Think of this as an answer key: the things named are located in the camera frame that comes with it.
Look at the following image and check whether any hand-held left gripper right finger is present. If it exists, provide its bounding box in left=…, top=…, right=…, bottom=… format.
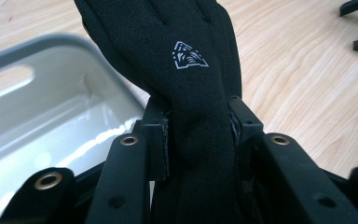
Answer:
left=227, top=95, right=265, bottom=147

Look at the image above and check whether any black glove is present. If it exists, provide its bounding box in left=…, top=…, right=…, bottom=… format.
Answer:
left=73, top=0, right=262, bottom=224

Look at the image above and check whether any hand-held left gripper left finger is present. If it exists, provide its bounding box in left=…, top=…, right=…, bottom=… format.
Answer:
left=134, top=97, right=171, bottom=182

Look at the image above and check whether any white plastic bin grey rim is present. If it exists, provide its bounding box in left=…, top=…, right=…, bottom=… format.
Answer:
left=0, top=33, right=152, bottom=224

